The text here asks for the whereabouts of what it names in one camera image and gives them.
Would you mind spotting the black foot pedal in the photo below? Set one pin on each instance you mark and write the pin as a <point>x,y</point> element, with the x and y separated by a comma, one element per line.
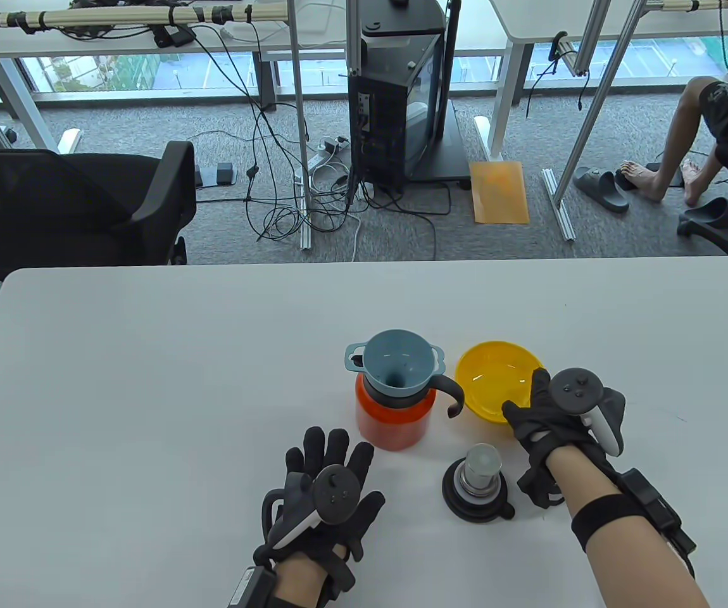
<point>623,183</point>

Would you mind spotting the red hot water kettle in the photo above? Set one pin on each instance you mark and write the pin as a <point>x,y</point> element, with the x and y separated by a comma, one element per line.
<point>392,424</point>

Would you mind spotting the grey foot pedal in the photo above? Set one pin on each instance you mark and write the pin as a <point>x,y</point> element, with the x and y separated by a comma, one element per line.
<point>215,173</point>

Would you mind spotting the black computer tower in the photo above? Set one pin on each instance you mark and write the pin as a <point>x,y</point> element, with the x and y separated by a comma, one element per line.
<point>376,126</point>

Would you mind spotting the person's left hand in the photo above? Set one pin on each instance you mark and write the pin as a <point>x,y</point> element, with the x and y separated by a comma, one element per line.
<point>326,443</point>

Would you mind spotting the black power adapter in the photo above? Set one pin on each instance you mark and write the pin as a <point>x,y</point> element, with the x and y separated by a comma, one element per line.
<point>171,36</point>

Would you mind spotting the white power strip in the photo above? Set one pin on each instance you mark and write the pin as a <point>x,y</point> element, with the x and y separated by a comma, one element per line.
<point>321,155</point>

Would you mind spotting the person's left forearm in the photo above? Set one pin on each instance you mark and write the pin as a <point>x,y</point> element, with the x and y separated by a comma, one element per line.
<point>301,579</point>

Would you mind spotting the black wrist sensor box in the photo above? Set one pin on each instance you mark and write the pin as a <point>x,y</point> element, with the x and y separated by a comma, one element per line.
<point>251,589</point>

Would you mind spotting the black slipper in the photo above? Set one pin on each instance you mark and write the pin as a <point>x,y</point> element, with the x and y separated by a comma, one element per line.
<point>715,214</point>
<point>601,189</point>

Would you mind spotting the grey-blue plastic funnel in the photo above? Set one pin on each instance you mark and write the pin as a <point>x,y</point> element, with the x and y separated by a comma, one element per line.
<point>383,354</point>

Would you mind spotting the black and white hand controller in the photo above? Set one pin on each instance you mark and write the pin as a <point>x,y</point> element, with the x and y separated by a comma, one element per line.
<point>337,494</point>
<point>579,389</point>

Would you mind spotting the black kettle lid steel filter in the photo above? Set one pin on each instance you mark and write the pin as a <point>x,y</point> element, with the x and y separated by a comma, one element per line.
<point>478,481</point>

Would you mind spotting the person's right forearm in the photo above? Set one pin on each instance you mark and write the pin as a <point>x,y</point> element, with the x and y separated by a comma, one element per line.
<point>636,563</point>

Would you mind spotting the person's right hand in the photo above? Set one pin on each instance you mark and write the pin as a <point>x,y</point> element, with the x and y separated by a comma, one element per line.
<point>538,421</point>

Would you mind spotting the black mesh office chair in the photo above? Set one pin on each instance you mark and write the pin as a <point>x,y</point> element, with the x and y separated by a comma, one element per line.
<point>54,202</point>

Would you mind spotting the black rolling stand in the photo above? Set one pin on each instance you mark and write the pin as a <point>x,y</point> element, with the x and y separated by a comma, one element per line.
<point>446,158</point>

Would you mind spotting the orange paper envelope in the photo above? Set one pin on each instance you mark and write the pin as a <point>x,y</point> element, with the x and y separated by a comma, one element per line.
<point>499,193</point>

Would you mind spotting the yellow plastic bowl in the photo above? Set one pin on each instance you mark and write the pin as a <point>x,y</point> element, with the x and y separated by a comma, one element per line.
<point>490,380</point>

